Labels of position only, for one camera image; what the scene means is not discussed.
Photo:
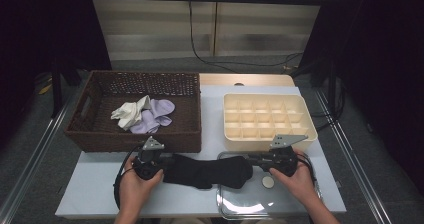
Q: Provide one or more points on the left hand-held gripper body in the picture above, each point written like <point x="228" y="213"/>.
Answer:
<point x="148" y="160"/>

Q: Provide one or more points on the person's left hand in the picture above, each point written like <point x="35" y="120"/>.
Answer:
<point x="133" y="194"/>

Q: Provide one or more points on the small yellow object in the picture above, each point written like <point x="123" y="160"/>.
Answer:
<point x="45" y="90"/>

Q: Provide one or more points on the metal rail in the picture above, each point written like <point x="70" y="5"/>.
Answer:
<point x="36" y="157"/>
<point x="340" y="135"/>

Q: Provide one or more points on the brown woven basket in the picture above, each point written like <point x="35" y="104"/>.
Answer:
<point x="186" y="130"/>

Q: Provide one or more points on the cream divided storage box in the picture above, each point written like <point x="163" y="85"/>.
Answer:
<point x="240" y="145"/>

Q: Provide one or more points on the white table cover sheet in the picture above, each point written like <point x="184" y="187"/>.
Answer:
<point x="93" y="190"/>

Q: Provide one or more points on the person's right hand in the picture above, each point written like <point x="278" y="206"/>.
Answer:
<point x="300" y="184"/>

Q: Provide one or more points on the black metal stand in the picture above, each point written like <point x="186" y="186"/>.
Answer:
<point x="332" y="90"/>
<point x="56" y="94"/>

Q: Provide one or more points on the clear plastic lid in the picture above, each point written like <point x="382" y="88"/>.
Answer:
<point x="253" y="200"/>

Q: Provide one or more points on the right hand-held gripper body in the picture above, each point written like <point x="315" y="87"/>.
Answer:
<point x="283" y="160"/>

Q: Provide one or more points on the dark curtain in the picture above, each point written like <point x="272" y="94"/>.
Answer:
<point x="33" y="24"/>
<point x="383" y="50"/>

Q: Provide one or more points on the white sock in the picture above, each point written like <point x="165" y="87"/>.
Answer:
<point x="144" y="103"/>
<point x="128" y="115"/>

